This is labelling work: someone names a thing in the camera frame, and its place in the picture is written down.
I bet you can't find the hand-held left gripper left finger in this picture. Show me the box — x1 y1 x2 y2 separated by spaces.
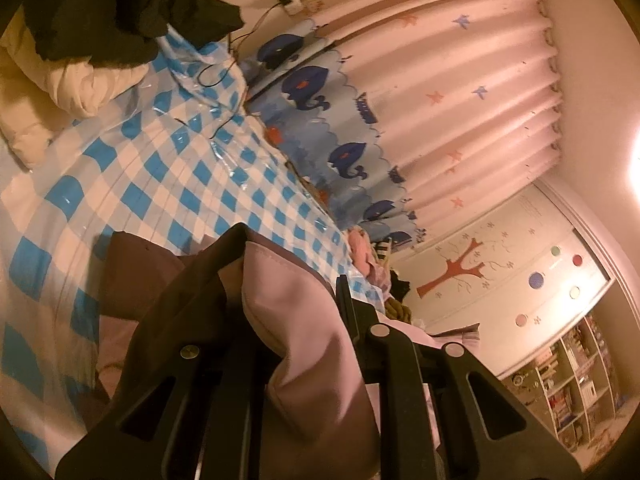
55 332 273 480

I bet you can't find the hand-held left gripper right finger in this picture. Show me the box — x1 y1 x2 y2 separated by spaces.
334 274 584 480

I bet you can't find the pink and brown jacket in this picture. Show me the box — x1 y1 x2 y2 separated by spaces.
92 222 483 480

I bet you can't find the olive green cloth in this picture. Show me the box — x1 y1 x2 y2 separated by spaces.
384 299 415 323

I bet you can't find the pink cloth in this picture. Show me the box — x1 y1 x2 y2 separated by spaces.
349 229 392 283

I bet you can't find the wardrobe with tree decal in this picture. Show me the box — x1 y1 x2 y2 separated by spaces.
395 180 617 382

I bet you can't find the whale print curtain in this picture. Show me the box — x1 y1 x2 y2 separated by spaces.
240 0 564 257

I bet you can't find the white bookshelf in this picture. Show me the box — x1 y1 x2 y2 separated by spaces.
500 310 627 457

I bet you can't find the blue checkered plastic sheet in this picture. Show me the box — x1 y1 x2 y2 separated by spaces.
0 25 387 467

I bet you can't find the white duvet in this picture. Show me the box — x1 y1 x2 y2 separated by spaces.
0 7 151 171

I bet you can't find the black cloth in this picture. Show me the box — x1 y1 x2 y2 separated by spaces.
15 0 247 69

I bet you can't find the black charger cable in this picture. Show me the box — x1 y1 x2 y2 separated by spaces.
195 0 292 139

